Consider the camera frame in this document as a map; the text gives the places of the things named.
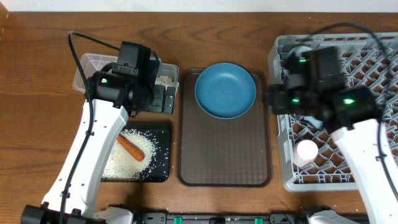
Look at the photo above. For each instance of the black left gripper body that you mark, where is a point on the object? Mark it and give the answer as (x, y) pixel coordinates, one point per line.
(147, 94)

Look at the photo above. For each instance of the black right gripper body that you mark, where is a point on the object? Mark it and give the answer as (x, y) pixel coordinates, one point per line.
(295, 101)

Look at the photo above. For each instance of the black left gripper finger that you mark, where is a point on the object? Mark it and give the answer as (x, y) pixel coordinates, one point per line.
(158, 102)
(169, 100)

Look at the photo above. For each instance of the white paper tissue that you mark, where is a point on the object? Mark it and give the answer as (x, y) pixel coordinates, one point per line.
(165, 81)

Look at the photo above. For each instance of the light blue bowl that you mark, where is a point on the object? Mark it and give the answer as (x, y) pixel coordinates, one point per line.
(296, 54)

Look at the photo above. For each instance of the light blue cup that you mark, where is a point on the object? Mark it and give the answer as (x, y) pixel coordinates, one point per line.
(312, 121)

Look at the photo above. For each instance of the orange carrot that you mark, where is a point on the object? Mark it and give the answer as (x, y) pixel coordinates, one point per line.
(133, 150)

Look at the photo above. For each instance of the pink cup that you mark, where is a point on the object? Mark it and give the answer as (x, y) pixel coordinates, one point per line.
(304, 152)

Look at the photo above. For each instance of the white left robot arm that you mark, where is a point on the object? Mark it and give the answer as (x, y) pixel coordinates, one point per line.
(112, 94)

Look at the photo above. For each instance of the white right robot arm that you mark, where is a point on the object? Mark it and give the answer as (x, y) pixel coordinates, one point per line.
(358, 131)

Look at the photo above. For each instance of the clear plastic waste bin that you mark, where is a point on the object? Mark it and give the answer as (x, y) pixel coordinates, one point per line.
(91, 63)

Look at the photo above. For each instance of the grey dishwasher rack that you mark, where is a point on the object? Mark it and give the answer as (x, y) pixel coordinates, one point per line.
(364, 59)

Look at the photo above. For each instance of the dark blue plate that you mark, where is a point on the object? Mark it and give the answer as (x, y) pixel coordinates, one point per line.
(225, 90)

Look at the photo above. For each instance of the brown serving tray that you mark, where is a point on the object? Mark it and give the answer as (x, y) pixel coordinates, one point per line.
(216, 152)

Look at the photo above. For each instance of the black plastic tray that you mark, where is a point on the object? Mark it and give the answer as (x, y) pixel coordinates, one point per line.
(161, 155)

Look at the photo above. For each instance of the spilled white rice grains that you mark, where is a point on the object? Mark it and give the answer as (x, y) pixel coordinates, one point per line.
(124, 165)

